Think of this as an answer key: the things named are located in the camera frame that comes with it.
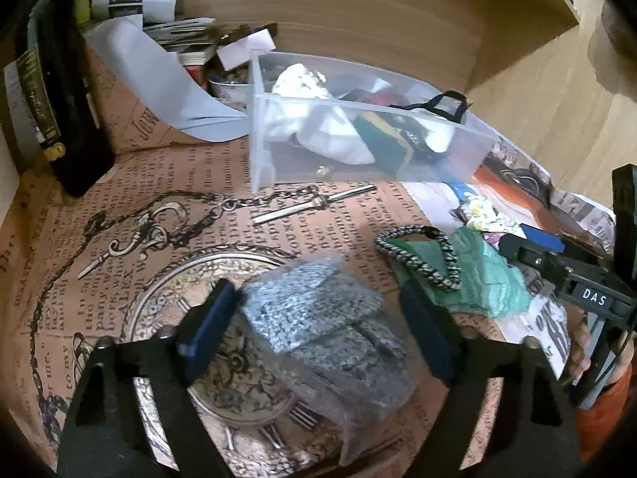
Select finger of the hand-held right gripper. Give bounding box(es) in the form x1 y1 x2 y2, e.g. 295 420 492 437
519 224 605 264
498 233 573 286

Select green knit cloth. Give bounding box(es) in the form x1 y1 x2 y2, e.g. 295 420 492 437
393 226 534 318

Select round wooden object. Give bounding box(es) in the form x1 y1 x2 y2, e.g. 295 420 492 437
586 0 637 98

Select pale blue paper sheet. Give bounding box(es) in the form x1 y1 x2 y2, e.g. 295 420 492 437
84 15 250 143

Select black white braided cord bracelet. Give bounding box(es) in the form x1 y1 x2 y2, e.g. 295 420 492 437
375 225 463 292

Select black bottle with gold label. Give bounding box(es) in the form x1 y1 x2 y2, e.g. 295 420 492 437
14 0 116 198

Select person's right forearm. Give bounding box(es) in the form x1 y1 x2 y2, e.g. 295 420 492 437
578 361 637 463

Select orange cloth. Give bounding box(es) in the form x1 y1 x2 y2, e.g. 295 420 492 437
472 164 551 227

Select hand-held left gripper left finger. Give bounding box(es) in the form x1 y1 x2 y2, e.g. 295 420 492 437
57 279 238 478

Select small white box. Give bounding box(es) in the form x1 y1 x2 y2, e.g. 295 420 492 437
217 29 278 72

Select red black cloth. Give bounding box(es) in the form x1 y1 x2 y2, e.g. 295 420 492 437
341 87 401 108

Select floral print cloth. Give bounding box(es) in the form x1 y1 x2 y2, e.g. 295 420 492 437
450 194 524 236

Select stack of papers and magazines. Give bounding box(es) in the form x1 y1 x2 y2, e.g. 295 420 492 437
74 0 222 67

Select green yellow striped cloth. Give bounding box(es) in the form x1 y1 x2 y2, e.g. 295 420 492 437
354 110 451 172

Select black strap bag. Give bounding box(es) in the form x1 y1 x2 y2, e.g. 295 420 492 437
391 90 472 124

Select person's right hand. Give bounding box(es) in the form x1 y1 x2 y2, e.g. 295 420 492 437
566 319 598 390

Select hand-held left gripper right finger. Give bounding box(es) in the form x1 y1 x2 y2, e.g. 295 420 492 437
399 280 583 478

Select grey knit socks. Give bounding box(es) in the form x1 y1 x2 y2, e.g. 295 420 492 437
238 251 418 465

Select clear plastic storage bin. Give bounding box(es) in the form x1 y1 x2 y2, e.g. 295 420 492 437
248 51 498 195

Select white cloth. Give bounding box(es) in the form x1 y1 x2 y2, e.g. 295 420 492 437
270 63 375 166

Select newspaper sheet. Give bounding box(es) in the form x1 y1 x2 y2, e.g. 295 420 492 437
403 139 618 359

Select vintage print brown paper cover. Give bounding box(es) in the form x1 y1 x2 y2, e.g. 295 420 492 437
0 47 503 474

